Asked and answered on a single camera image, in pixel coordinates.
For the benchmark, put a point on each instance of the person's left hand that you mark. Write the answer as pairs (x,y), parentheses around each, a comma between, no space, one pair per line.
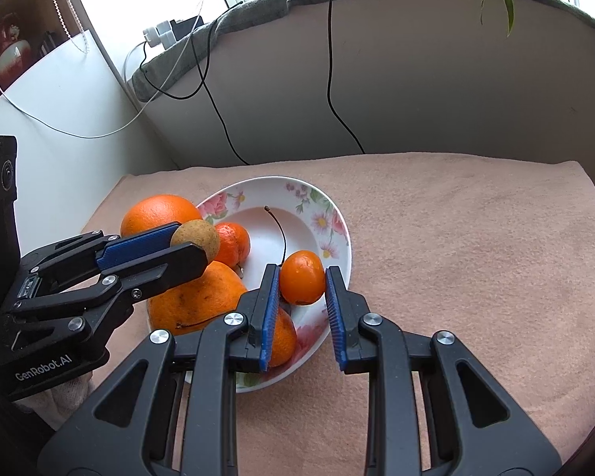
(64,399)

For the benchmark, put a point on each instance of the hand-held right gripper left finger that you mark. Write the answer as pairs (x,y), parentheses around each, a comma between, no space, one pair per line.
(269,322)

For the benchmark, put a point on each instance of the long-stemmed dark cherry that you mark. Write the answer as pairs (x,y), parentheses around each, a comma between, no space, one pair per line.
(281,238)

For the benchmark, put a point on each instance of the floral white plate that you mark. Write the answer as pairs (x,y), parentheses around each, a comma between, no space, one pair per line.
(263,238)

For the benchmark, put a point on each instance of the white charger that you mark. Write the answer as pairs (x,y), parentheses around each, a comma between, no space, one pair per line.
(164,28)
(152,35)

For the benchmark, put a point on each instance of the peach blanket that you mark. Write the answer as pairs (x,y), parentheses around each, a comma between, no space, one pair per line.
(451,267)

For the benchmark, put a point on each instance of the wooden shelf niche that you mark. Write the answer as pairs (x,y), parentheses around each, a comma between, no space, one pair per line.
(25,0)

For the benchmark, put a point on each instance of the red white vase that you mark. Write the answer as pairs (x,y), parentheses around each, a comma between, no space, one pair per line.
(10,54)

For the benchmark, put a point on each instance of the oval kumquat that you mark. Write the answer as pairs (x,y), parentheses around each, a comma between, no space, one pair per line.
(302,277)

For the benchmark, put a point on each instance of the grey windowsill cloth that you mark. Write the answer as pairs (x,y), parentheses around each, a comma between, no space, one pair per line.
(287,5)

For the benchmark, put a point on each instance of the large rough orange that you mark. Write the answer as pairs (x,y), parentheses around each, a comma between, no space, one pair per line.
(198,300)

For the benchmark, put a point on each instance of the dark shelf items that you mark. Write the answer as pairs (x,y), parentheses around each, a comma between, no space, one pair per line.
(47,42)

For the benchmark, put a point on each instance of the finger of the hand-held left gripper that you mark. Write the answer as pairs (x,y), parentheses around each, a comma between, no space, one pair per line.
(134,248)
(173,267)

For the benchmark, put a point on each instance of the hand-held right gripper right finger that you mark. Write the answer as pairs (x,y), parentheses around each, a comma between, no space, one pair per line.
(336,322)

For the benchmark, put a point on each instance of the smooth medium orange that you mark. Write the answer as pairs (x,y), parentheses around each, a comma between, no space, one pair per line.
(148,213)

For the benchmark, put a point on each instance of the brown longan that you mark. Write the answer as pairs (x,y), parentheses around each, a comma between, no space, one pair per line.
(199,237)

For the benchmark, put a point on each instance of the black power adapter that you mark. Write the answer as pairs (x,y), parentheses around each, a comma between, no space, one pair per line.
(187,26)

